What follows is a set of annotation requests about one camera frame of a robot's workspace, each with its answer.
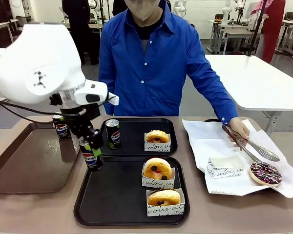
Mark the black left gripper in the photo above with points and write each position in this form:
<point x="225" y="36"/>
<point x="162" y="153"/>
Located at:
<point x="80" y="115"/>

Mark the black Pepsi can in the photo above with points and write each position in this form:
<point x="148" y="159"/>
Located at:
<point x="89" y="159"/>
<point x="113" y="135"/>
<point x="61" y="129"/>

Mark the yellow glazed donut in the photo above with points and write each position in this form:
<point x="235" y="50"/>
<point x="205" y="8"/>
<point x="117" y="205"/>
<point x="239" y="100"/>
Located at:
<point x="151" y="137"/>

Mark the silver metal tongs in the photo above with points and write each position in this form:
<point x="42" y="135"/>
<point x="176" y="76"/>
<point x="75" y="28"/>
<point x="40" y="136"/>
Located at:
<point x="258" y="150"/>

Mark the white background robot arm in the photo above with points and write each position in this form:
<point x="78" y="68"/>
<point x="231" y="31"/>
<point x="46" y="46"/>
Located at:
<point x="180" y="7"/>
<point x="225" y="12"/>

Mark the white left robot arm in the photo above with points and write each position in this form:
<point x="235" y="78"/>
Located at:
<point x="39" y="65"/>

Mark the person's left forearm blue sleeve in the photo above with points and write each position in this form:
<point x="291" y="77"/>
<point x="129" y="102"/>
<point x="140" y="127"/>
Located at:
<point x="222" y="102"/>

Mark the person's left hand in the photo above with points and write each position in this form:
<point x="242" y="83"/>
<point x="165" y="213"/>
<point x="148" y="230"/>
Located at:
<point x="240" y="130"/>

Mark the black square tray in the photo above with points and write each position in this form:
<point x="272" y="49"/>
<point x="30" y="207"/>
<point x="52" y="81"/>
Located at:
<point x="114" y="195"/>
<point x="134" y="131"/>

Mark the brown plastic tray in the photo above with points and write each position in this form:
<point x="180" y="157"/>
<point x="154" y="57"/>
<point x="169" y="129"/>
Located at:
<point x="27" y="165"/>

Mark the person's torso blue shirt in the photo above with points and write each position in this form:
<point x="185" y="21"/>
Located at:
<point x="149" y="73"/>

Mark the person in black clothes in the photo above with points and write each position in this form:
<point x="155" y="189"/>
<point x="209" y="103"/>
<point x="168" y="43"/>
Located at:
<point x="119" y="6"/>
<point x="83" y="24"/>

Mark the white paper sheet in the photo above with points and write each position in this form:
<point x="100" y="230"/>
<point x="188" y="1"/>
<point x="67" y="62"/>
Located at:
<point x="205" y="141"/>

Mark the black tray under paper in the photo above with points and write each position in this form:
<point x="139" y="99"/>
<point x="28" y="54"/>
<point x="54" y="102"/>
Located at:
<point x="204" y="181"/>

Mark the beige face mask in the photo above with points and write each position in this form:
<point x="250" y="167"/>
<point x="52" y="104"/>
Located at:
<point x="145" y="17"/>

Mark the white printed paper donut box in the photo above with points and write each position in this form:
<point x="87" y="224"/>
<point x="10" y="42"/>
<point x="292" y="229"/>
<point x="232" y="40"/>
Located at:
<point x="224" y="169"/>

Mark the wooden background desk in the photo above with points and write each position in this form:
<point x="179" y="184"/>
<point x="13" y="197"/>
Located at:
<point x="1" y="26"/>

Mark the white background table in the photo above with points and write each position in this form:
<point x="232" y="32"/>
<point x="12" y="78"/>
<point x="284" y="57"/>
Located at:
<point x="232" y="33"/>

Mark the chocolate sprinkle donut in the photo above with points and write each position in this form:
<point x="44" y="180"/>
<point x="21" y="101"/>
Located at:
<point x="273" y="176"/>

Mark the black stand pole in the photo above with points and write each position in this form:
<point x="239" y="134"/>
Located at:
<point x="256" y="26"/>

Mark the person in red dress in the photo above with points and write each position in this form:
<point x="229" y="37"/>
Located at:
<point x="271" y="29"/>

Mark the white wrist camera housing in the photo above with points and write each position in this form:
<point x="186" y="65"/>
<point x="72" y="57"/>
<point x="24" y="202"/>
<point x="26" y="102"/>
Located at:
<point x="90" y="93"/>

